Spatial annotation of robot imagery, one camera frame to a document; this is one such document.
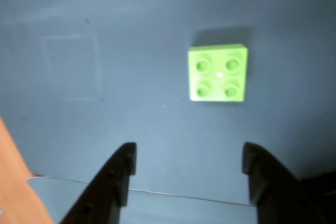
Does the gray mat with red tape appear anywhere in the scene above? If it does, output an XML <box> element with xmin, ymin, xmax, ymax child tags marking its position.
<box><xmin>26</xmin><ymin>176</ymin><xmax>260</xmax><ymax>224</ymax></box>

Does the green lego block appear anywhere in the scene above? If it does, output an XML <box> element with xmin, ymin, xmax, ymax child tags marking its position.
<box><xmin>187</xmin><ymin>42</ymin><xmax>249</xmax><ymax>103</ymax></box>

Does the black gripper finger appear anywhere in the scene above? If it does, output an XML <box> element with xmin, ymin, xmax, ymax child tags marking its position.
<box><xmin>241</xmin><ymin>142</ymin><xmax>327</xmax><ymax>224</ymax></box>
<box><xmin>58</xmin><ymin>142</ymin><xmax>138</xmax><ymax>224</ymax></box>

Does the gray mat with chalk square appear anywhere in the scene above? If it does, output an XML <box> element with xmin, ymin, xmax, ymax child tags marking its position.
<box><xmin>0</xmin><ymin>0</ymin><xmax>336</xmax><ymax>208</ymax></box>

